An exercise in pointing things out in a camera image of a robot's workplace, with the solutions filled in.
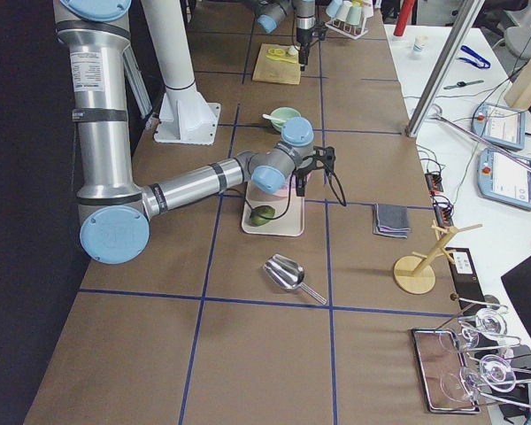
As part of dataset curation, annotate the green bowl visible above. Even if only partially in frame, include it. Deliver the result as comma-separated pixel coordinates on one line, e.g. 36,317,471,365
270,106,301,133

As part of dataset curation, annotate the red cylinder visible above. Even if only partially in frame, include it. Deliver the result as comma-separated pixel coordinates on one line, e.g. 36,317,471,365
393,0,416,37

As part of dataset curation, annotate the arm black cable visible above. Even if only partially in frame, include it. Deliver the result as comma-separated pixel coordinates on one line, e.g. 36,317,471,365
223,145,348,225

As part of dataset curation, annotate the pink bowl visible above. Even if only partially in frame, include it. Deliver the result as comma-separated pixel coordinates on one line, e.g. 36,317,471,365
271,175,296,197

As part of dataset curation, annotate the wooden cutting board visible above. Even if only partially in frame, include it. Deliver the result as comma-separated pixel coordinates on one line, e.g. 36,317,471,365
252,43,301,85

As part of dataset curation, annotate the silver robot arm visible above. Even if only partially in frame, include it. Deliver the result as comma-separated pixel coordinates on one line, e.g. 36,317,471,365
53,1,314,264
242,0,316,71

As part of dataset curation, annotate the beige tray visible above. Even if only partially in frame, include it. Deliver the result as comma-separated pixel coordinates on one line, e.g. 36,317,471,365
241,182,304,236

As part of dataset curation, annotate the folded grey cloth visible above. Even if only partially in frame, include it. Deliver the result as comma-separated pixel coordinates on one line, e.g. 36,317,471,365
373,204,411,239

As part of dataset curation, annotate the smart watch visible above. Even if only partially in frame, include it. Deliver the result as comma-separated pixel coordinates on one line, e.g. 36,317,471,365
443,80,484,90

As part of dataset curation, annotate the metal rod tool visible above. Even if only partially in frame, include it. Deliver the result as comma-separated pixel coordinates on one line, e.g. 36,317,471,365
427,112,531,173

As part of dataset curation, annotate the blue lanyard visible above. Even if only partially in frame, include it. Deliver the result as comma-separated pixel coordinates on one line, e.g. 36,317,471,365
458,45,491,70

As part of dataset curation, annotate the white plastic spoon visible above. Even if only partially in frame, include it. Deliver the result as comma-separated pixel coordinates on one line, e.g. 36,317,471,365
262,114,287,124

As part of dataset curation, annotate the yellow plastic knife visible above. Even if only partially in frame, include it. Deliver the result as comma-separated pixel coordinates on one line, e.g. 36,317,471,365
266,48,298,64

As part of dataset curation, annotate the paper cup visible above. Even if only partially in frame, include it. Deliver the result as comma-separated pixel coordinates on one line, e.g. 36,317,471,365
412,35,428,59

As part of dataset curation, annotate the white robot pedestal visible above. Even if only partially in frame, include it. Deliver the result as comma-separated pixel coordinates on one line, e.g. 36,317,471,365
142,0,221,145

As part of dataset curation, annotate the aluminium frame post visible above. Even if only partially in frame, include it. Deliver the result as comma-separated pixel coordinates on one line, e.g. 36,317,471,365
405,0,484,138

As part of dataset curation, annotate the glass holder rack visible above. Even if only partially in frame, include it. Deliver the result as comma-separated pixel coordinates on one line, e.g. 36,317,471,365
450,292,531,413

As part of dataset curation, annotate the green lime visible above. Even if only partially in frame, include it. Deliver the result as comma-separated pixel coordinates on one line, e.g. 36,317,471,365
249,205,276,227

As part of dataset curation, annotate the metal tray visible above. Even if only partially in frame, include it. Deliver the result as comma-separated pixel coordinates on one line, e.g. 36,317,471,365
411,328,481,415

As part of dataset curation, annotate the far teach pendant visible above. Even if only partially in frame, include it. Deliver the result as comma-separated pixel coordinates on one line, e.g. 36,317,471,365
472,103,526,151

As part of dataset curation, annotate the wooden mug tree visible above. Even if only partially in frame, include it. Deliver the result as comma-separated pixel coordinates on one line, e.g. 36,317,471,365
393,220,482,295

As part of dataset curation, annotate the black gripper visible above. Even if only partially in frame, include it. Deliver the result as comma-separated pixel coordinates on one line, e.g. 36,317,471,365
294,155,313,197
296,15,314,71

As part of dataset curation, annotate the cup rack with cups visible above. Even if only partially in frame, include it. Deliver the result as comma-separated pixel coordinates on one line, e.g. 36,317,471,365
325,0,374,40

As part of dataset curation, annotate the near teach pendant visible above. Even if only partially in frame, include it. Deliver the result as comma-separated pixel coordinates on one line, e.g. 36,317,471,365
477,148,531,211

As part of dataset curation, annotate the teach pendant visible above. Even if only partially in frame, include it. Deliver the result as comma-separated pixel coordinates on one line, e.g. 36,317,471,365
472,103,526,151
477,148,531,211

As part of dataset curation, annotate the steel ice scoop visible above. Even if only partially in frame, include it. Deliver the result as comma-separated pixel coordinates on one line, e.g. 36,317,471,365
263,253,327,305

